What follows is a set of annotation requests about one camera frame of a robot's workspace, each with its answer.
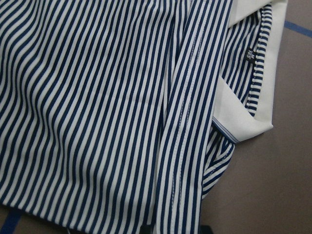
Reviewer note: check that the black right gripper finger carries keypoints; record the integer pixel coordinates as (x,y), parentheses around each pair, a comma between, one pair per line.
(205,229)

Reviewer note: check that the blue white striped polo shirt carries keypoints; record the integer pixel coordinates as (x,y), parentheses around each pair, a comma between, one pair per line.
(119,116)

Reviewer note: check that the blue tape strip lengthwise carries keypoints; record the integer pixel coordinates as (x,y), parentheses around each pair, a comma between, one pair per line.
(11,221)

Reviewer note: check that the blue tape strip crosswise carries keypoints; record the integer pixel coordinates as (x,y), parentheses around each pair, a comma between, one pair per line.
(297,28)

